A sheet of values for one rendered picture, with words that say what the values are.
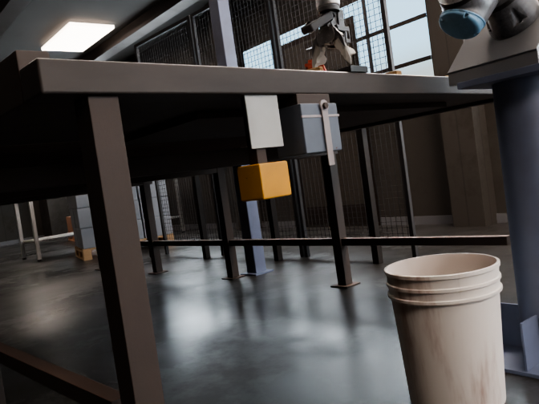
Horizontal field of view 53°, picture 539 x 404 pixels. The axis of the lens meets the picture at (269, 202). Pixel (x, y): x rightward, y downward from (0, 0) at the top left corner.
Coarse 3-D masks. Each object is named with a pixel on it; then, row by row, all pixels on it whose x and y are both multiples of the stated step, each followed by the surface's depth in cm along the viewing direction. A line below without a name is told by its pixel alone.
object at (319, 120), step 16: (288, 96) 131; (304, 96) 131; (320, 96) 135; (288, 112) 131; (304, 112) 129; (320, 112) 133; (336, 112) 137; (288, 128) 132; (304, 128) 129; (320, 128) 132; (336, 128) 137; (288, 144) 133; (304, 144) 129; (320, 144) 132; (336, 144) 136
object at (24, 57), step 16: (0, 64) 101; (16, 64) 95; (0, 80) 102; (16, 80) 96; (0, 96) 103; (16, 96) 97; (0, 112) 104; (16, 112) 102; (32, 112) 105; (0, 128) 119
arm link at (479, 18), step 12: (444, 0) 146; (456, 0) 143; (468, 0) 143; (480, 0) 144; (492, 0) 148; (444, 12) 147; (456, 12) 144; (468, 12) 144; (480, 12) 145; (444, 24) 150; (456, 24) 148; (468, 24) 146; (480, 24) 146; (456, 36) 152; (468, 36) 150
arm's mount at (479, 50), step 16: (480, 32) 172; (528, 32) 154; (464, 48) 172; (480, 48) 166; (496, 48) 160; (512, 48) 154; (528, 48) 149; (464, 64) 166; (480, 64) 160; (496, 64) 157; (512, 64) 153; (528, 64) 149; (464, 80) 166
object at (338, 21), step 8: (320, 8) 170; (328, 8) 169; (336, 8) 170; (336, 16) 173; (328, 24) 169; (336, 24) 169; (344, 24) 175; (320, 32) 172; (328, 32) 169; (344, 32) 173; (320, 40) 172; (328, 40) 170; (328, 48) 176
